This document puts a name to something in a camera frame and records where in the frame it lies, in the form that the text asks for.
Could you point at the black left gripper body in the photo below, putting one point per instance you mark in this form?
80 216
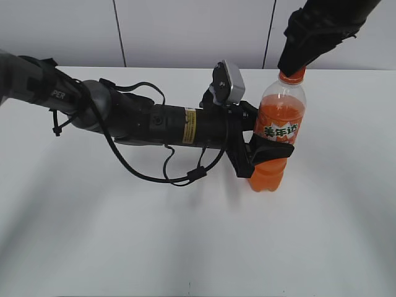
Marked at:
223 130

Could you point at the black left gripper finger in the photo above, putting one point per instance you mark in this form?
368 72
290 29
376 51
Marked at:
248 115
261 150

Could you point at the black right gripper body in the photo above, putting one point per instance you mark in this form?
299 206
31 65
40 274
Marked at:
329 17

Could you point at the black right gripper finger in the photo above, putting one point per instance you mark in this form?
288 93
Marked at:
302 49

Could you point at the orange bottle cap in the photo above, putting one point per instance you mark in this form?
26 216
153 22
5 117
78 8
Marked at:
293 79

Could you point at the orange soda bottle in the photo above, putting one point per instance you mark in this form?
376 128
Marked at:
279 118

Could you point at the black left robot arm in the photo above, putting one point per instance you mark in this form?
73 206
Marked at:
125 118

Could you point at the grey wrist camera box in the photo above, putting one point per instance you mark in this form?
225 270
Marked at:
227 84

